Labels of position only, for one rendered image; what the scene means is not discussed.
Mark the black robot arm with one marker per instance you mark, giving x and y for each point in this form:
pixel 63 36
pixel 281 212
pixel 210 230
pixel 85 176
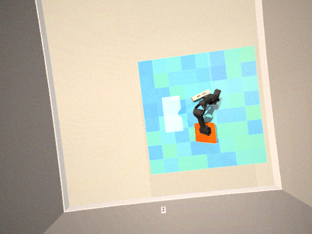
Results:
pixel 198 113

